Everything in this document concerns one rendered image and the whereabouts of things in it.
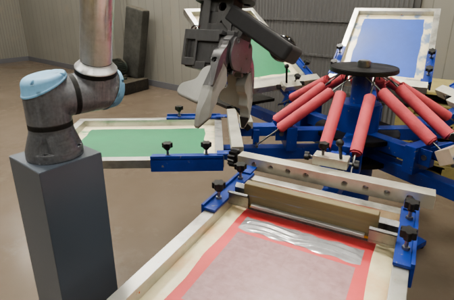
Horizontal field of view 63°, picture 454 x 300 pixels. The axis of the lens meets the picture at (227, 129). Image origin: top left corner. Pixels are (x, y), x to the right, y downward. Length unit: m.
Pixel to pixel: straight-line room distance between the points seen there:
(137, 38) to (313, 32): 3.31
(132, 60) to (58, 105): 6.23
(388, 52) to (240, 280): 2.10
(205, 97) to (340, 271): 0.70
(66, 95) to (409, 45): 2.29
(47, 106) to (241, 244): 0.64
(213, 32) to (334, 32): 4.61
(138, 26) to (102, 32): 6.01
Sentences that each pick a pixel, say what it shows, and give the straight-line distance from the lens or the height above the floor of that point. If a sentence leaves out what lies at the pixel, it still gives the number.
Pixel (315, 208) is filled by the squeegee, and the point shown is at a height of 1.03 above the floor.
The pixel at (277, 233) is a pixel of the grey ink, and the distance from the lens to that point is 1.15.
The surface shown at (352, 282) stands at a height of 0.96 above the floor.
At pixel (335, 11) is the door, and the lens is 5.10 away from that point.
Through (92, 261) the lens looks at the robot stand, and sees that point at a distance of 1.26.
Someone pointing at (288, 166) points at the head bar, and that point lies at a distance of 1.38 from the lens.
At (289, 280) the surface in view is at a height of 0.96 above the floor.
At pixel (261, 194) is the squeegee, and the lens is 1.19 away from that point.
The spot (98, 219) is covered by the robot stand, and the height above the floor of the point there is 1.00.
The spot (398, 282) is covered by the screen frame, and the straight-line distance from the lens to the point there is 1.02.
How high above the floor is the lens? 1.61
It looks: 19 degrees down
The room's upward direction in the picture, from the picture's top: straight up
